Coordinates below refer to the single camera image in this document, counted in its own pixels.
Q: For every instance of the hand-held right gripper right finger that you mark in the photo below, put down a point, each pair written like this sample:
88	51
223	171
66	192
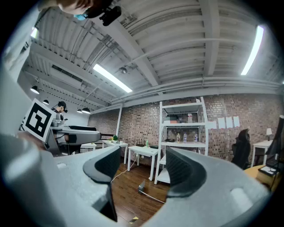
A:
210	188

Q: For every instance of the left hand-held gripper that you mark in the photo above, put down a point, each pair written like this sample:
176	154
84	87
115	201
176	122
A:
40	120

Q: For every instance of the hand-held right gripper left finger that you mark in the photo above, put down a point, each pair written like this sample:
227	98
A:
73	177

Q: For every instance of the grey dustpan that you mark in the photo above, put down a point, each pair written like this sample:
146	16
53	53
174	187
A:
142	187

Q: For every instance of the person's left forearm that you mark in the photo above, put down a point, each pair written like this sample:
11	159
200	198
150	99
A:
32	139

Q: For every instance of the black pendant lamp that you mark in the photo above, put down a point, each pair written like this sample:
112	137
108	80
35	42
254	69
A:
34	89
46	102
79	111
86	110

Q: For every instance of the plain white table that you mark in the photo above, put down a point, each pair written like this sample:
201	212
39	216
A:
88	145

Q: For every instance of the round wooden table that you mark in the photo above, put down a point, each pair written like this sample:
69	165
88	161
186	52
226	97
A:
257	177

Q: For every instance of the black office chair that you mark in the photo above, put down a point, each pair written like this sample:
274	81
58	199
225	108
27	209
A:
241	150

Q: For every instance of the white metal shelf unit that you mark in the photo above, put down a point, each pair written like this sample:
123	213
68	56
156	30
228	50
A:
184	144

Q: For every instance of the small clear bottle blue label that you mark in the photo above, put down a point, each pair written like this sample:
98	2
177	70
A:
196	137

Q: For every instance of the small white side table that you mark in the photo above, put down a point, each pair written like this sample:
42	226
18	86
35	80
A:
117	144

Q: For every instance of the large clear bottle blue label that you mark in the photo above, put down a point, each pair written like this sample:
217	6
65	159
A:
185	137

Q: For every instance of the potted green plant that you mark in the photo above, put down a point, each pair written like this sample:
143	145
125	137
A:
115	138

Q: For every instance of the yellow-capped tea bottle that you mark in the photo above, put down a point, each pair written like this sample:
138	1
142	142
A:
178	137

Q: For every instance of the black tray with white cards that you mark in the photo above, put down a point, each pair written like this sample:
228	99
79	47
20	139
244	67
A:
268	170

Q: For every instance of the white paper sheet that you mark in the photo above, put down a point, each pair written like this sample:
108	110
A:
229	122
221	123
236	121
211	124

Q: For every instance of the white desk with lamp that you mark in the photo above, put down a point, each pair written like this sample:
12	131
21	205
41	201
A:
261	145

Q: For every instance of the person's light grey shirt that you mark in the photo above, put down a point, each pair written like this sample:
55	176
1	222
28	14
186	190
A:
15	55

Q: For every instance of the dark flat box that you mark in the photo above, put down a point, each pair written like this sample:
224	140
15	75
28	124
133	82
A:
153	147

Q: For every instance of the clear bottle red label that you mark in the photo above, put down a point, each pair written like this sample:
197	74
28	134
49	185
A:
190	118

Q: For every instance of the white pillar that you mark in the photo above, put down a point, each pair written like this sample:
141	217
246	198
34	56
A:
119	119

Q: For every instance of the black router with antennas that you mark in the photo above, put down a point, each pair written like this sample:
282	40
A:
139	144

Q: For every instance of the small white table lamp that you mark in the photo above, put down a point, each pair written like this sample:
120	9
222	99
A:
269	131

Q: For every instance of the long ceiling light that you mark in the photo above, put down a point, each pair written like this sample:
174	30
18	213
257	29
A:
34	32
112	77
253	49

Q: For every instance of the round ceiling fixture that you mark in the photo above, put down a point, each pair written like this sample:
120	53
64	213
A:
122	70

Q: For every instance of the blue face mask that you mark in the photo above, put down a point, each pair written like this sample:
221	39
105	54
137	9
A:
80	16

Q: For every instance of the black head-mounted camera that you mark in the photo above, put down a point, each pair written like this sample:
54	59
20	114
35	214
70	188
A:
108	13

